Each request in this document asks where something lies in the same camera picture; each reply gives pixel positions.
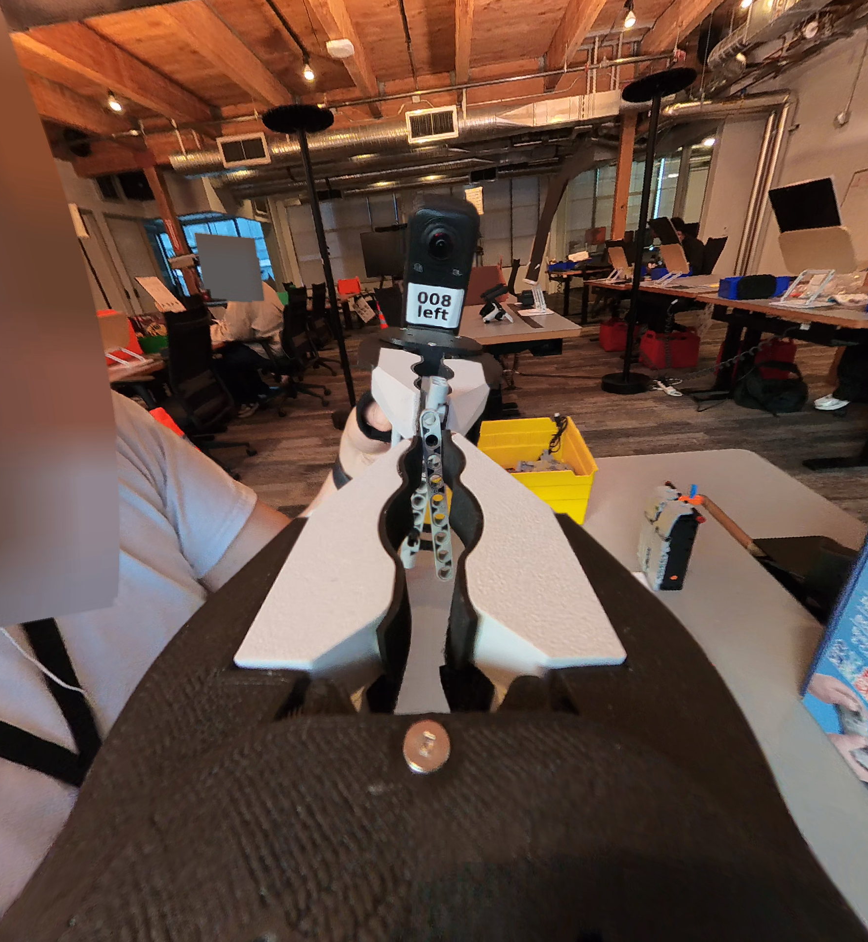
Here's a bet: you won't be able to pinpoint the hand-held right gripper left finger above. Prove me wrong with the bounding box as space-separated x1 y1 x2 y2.
233 440 410 672

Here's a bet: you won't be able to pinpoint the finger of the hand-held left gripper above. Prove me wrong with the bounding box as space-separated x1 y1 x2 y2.
370 346 429 439
440 361 492 439

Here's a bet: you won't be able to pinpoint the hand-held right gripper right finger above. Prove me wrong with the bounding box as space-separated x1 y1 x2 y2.
445 434 626 672

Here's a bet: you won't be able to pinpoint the light grey connector piece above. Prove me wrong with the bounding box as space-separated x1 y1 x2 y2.
421 375 453 428

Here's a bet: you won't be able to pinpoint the grey perforated building beam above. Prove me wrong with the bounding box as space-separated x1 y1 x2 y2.
418 410 466 584

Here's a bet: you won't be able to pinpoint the light grey short building beam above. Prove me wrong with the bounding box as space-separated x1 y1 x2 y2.
402 471 438 569

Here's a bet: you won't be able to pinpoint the person's left forearm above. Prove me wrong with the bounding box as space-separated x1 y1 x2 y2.
298 471 347 520

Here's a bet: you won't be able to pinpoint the white desk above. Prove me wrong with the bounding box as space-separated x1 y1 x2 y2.
397 447 868 942

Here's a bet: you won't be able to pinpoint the person's left hand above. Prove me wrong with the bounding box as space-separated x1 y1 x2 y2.
338 393 406 487

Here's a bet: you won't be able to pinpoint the black screen on stand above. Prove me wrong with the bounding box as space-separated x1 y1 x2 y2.
360 230 409 277

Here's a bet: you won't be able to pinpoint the grey background table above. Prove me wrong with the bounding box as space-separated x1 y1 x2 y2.
460 305 582 369

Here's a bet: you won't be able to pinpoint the yellow plastic bin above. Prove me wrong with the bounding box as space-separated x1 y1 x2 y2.
419 416 598 525

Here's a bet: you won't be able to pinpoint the black office chair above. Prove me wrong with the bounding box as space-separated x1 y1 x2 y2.
280 283 332 406
165 305 258 457

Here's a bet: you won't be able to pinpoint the black floor lamp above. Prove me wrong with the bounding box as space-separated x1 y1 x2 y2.
602 68 698 394
262 103 361 431

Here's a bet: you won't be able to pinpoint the white ceiling air vent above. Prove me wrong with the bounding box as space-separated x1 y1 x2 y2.
217 134 271 168
405 105 459 144

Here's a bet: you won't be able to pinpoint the grey and black toy module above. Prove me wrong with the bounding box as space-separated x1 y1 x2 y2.
636 482 703 592

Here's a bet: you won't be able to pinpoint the brown wooden stick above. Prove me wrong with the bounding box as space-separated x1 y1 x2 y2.
665 482 766 556

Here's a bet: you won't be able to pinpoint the large red bag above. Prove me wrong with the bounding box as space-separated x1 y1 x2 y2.
638 330 701 370

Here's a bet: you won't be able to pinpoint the black backpack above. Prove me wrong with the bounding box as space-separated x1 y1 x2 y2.
732 361 809 415

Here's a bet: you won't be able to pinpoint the blue bin with black pouch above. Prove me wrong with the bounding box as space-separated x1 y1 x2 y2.
718 274 795 299

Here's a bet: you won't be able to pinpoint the blue toy box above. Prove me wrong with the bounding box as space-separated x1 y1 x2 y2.
802 482 868 836

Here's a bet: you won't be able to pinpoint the long wooden work desks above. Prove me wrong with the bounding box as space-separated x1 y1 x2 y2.
548 265 868 472

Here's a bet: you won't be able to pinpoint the black shoulder strap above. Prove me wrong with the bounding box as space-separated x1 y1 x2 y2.
0 618 104 788

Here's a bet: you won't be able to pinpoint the white earphone cable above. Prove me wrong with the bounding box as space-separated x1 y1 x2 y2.
0 626 85 696

